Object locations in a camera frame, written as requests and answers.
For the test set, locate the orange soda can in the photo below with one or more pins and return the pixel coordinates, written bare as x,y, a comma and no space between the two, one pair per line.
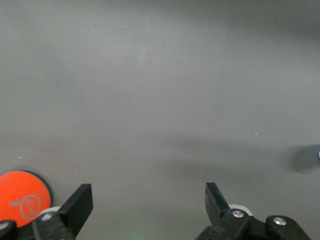
20,190

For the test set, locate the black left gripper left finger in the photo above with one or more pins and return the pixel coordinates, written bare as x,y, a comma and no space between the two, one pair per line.
75,207

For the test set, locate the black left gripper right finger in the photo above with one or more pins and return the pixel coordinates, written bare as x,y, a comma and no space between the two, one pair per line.
217,207

